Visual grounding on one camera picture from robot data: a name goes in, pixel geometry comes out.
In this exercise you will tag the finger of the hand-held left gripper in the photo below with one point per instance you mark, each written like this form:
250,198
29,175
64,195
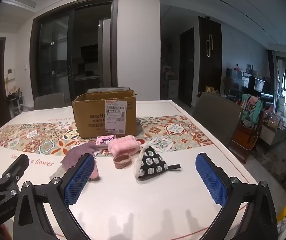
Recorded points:
18,166

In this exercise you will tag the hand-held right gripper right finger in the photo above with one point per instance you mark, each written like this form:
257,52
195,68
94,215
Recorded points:
210,180

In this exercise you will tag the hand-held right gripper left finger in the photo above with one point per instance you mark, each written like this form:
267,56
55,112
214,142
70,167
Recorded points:
79,177

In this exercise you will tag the pink fluffy headband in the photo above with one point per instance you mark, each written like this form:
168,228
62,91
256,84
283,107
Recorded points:
123,146

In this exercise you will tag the black white dotted fabric pouch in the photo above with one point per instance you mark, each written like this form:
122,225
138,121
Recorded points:
153,165

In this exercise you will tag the brown cardboard box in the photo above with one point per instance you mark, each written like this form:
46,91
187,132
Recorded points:
90,115

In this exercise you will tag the pink fabric swatch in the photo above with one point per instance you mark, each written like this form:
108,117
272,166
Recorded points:
97,174

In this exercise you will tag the mauve fabric swatch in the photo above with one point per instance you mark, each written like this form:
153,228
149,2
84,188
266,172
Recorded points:
75,155

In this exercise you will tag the pink cartoon packet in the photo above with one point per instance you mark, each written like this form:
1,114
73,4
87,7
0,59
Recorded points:
104,140

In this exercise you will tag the white shoe rack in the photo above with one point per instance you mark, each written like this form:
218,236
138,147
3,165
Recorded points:
16,102

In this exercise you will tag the orange high chair with clothes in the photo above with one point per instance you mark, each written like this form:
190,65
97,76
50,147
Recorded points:
250,120

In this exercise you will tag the white intercom panel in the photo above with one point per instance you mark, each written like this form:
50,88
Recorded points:
10,74

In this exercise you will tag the white carton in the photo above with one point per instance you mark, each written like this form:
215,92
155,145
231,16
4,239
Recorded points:
173,88

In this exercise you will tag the dark interior door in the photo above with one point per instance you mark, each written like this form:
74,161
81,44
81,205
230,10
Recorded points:
187,67

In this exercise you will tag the dark sliding glass door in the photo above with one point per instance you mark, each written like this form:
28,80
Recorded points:
55,55

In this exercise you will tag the silver refrigerator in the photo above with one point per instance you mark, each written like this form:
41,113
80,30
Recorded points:
105,55

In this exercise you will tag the dark wall panel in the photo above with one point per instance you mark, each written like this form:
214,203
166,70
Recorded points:
216,67

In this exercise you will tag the gold wall ornament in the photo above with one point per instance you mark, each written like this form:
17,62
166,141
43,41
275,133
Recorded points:
209,45

